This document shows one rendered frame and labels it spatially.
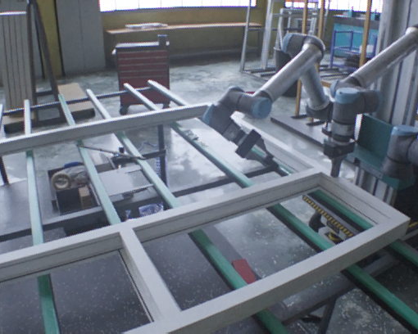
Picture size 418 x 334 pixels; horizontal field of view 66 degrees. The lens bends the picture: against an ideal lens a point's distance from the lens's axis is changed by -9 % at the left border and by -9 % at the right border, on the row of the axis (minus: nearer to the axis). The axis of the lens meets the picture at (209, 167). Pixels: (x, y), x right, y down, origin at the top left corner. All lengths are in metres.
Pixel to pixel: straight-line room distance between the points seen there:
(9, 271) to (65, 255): 0.18
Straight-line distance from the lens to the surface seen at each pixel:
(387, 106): 2.35
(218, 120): 1.52
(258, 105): 1.48
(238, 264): 1.44
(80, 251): 1.14
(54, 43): 8.31
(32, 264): 1.15
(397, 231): 1.30
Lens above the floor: 1.61
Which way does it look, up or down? 27 degrees down
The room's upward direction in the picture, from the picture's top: straight up
